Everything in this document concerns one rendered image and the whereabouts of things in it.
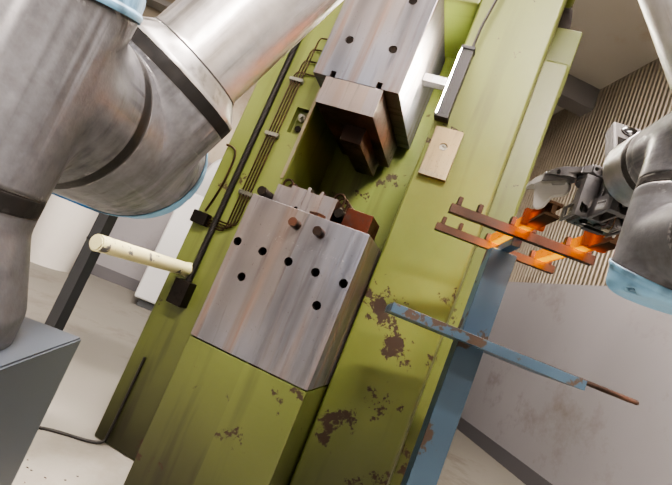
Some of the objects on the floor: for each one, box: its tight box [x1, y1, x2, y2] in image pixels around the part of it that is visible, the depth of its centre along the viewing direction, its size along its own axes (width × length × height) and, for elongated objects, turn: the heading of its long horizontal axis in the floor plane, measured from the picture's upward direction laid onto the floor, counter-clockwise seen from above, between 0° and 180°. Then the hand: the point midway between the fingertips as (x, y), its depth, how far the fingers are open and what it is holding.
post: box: [45, 212, 118, 331], centre depth 143 cm, size 4×4×108 cm
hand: (570, 199), depth 78 cm, fingers open, 14 cm apart
